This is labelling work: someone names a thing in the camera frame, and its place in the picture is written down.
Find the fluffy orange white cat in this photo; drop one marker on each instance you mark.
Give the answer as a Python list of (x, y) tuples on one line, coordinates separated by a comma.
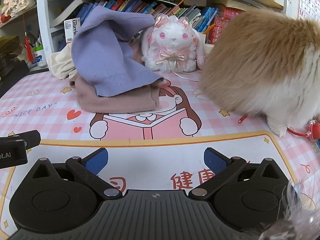
[(262, 67)]

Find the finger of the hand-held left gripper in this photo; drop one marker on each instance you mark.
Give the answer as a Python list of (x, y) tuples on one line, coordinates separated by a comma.
[(31, 138)]

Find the black bag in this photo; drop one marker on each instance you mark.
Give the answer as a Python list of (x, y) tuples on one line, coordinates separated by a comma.
[(12, 70)]

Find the cream cloth garment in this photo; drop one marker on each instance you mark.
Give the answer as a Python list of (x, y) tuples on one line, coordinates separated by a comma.
[(60, 65)]

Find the large grey leaning book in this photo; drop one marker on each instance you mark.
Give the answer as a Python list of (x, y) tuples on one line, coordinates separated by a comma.
[(72, 10)]

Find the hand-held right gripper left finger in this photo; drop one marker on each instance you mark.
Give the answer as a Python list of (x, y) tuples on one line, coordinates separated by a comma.
[(96, 161)]

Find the fluffy grey sleeve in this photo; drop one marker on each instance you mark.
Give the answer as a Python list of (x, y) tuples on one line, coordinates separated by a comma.
[(295, 217)]

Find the purple and mauve sweater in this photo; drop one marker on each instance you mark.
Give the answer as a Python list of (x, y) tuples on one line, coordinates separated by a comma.
[(100, 55)]

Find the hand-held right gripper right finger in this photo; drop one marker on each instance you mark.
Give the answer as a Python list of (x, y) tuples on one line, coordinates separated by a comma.
[(215, 160)]

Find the white bookshelf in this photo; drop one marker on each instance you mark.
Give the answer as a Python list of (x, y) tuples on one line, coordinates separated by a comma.
[(41, 5)]

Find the white box with striped label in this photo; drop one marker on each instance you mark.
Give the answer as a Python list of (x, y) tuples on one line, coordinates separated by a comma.
[(72, 30)]

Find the white pen holder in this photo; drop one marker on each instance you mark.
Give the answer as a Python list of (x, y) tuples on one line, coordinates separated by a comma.
[(208, 38)]

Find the white pink bunny plush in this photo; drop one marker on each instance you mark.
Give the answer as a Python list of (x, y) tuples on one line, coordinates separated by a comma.
[(172, 45)]

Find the red printed box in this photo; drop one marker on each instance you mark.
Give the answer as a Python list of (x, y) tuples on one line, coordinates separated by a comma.
[(226, 22)]

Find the dark green cloth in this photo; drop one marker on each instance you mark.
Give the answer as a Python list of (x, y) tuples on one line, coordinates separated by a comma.
[(8, 46)]

